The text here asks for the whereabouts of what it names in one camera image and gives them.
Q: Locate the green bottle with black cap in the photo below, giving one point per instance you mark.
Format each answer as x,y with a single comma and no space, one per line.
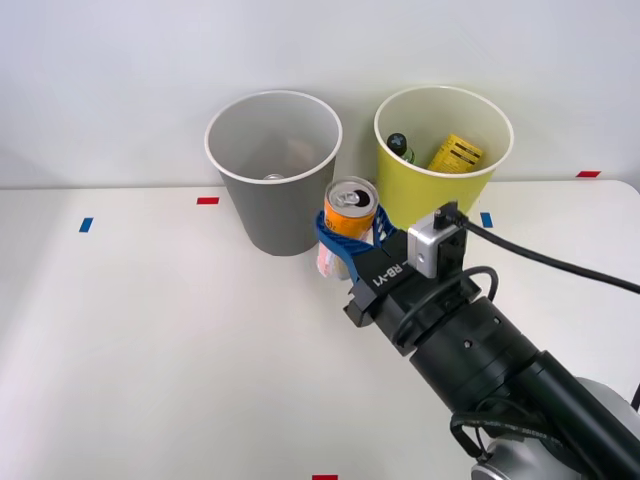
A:
400,144

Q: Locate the silver-topped drink can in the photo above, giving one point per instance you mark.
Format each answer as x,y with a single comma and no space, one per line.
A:
273,176

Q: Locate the orange drink can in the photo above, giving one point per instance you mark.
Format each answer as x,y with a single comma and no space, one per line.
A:
350,217

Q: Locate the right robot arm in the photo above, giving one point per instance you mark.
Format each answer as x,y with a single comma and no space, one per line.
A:
500,360

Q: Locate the yellow-green plastic waste bin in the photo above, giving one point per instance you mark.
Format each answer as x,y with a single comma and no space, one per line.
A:
425,195

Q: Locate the bottle with yellow label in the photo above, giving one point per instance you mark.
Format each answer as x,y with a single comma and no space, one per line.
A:
456,155

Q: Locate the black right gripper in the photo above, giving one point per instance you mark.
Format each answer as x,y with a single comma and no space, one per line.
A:
387,300

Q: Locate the grey plastic waste bin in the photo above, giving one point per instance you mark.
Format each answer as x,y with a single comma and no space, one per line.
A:
280,220

